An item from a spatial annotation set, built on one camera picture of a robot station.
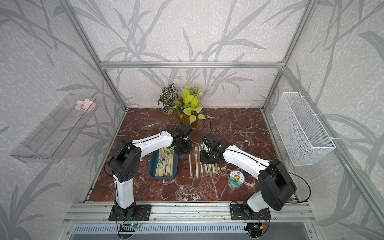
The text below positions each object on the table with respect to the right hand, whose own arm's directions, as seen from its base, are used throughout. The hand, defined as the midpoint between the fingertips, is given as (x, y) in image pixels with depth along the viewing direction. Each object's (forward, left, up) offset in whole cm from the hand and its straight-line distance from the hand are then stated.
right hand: (201, 159), depth 85 cm
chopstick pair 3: (-2, -5, -7) cm, 9 cm away
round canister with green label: (-12, -18, 0) cm, 22 cm away
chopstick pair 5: (-7, +6, -6) cm, 11 cm away
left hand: (+6, +6, -3) cm, 9 cm away
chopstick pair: (-2, -9, -7) cm, 11 cm away
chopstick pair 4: (+8, +4, -7) cm, 11 cm away
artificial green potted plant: (+30, +10, +16) cm, 35 cm away
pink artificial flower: (+18, +59, +27) cm, 67 cm away
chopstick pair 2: (-3, -7, -7) cm, 10 cm away
